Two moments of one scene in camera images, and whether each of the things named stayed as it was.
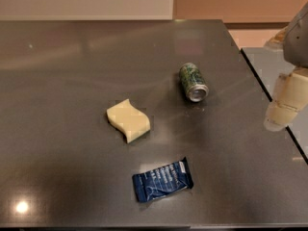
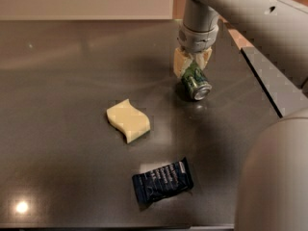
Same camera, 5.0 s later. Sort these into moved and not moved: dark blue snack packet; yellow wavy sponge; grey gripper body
Moved: grey gripper body
Not moved: yellow wavy sponge; dark blue snack packet
